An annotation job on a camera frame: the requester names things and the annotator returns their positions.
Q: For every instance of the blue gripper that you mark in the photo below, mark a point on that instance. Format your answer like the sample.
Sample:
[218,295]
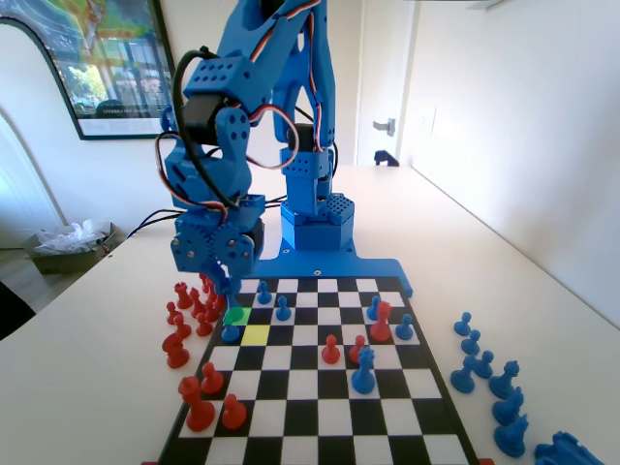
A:
[213,244]

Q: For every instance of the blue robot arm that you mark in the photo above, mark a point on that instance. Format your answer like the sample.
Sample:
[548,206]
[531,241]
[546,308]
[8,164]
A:
[310,58]

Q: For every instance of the red chess knight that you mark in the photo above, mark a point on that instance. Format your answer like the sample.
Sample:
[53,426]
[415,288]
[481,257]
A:
[174,350]
[209,289]

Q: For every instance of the red chess rook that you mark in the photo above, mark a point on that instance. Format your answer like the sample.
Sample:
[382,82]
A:
[182,296]
[205,280]

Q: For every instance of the large red piece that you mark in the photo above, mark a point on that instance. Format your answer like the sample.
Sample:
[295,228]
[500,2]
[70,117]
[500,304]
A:
[196,407]

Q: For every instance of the tall blue piece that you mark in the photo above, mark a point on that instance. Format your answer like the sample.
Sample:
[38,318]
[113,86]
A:
[363,373]

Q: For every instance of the blue chess queen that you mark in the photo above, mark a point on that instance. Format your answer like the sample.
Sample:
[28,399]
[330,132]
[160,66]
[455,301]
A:
[504,380]

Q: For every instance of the black white chessboard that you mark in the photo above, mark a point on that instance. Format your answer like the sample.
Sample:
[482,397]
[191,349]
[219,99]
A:
[300,387]

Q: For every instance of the white plastic bag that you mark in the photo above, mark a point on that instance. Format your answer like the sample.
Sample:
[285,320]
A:
[72,237]

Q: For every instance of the cardboard box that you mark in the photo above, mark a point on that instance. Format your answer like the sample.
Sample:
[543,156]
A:
[63,261]

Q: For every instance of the blue arm base plate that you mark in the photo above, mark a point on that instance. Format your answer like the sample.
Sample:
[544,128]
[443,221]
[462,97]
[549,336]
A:
[339,266]

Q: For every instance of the black framed wall poster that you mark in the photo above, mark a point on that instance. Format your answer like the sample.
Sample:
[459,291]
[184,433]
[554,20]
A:
[97,72]

